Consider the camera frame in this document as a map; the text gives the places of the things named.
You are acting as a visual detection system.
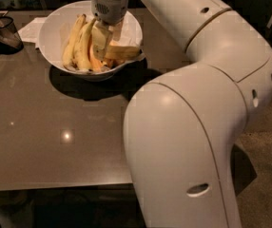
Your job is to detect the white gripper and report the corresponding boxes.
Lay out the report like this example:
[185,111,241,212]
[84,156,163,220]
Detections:
[91,0,128,60]

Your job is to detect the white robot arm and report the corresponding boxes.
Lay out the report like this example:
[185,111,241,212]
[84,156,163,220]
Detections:
[92,0,272,228]

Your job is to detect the small yellow banana pieces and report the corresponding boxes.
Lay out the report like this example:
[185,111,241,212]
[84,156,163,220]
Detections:
[102,58,125,68]

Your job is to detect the orange banana in bowl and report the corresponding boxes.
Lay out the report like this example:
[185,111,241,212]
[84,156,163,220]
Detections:
[89,47,103,72]

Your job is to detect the long yellow banana middle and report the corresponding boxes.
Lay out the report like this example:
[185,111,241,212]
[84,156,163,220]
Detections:
[73,19,96,71]

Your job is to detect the white bowl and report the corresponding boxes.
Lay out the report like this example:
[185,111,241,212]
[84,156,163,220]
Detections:
[38,0,143,82]

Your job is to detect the white paper sheet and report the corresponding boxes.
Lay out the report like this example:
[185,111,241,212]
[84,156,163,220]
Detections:
[18,17,46,44]

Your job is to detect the dark mesh basket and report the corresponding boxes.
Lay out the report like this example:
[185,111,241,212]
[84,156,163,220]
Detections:
[0,16,24,54]

